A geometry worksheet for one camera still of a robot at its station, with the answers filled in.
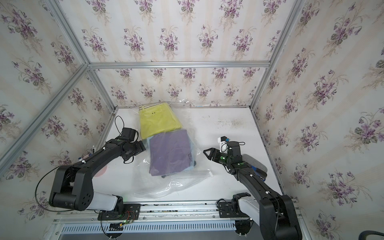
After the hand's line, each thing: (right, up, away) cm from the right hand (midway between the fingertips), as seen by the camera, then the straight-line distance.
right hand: (210, 153), depth 84 cm
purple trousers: (-23, +1, -3) cm, 23 cm away
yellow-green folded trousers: (-36, +20, +17) cm, 44 cm away
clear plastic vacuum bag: (-36, -18, -2) cm, 40 cm away
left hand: (-43, 0, +6) cm, 43 cm away
